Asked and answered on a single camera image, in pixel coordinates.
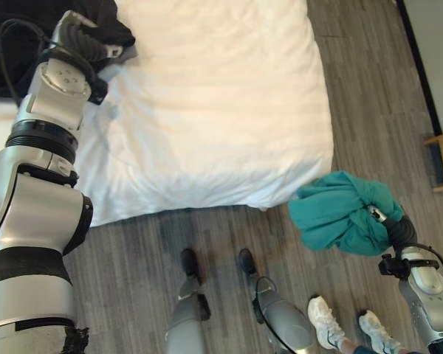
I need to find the silver right robot leg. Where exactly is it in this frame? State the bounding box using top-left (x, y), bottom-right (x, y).
top-left (251, 271), bottom-right (318, 354)

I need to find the dark robot foot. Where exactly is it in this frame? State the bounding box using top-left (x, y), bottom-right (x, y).
top-left (238, 248), bottom-right (258, 277)
top-left (179, 248), bottom-right (202, 281)

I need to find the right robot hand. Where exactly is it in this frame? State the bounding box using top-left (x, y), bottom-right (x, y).
top-left (368, 206), bottom-right (417, 252)

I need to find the black cloth garment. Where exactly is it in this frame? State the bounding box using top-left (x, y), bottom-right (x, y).
top-left (0, 0), bottom-right (136, 99)

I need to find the bed with white sheet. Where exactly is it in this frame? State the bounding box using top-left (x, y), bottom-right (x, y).
top-left (0, 0), bottom-right (335, 228)

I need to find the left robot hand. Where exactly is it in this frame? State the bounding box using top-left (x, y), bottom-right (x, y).
top-left (54, 10), bottom-right (123, 63)

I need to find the teal cloth garment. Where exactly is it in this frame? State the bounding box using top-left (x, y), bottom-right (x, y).
top-left (288, 170), bottom-right (405, 256)

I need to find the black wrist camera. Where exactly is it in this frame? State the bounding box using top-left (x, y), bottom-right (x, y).
top-left (378, 254), bottom-right (411, 278)
top-left (84, 73), bottom-right (110, 106)

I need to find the silver left robot leg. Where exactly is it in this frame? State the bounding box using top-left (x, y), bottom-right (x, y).
top-left (165, 274), bottom-right (212, 354)

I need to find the silver robot leg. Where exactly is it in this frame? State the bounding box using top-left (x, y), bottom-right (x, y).
top-left (251, 271), bottom-right (318, 354)
top-left (165, 274), bottom-right (212, 354)

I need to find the dark left robot foot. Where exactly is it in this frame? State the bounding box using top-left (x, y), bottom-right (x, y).
top-left (179, 248), bottom-right (202, 281)

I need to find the black floor edge strip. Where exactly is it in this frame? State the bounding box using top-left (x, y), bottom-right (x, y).
top-left (394, 0), bottom-right (442, 136)

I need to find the person's leg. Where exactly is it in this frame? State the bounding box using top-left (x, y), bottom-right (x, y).
top-left (337, 339), bottom-right (385, 354)

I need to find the person's white shoe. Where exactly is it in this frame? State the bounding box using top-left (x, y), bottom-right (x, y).
top-left (307, 294), bottom-right (347, 350)
top-left (357, 309), bottom-right (402, 353)

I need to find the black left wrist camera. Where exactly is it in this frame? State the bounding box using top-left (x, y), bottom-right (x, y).
top-left (84, 73), bottom-right (110, 106)

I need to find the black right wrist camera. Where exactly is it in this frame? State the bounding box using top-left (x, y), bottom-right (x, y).
top-left (378, 254), bottom-right (411, 278)

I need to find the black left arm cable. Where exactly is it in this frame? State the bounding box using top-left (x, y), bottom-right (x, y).
top-left (0, 18), bottom-right (97, 100)

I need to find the dark right robot foot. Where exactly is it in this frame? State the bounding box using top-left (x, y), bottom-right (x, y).
top-left (238, 248), bottom-right (258, 277)

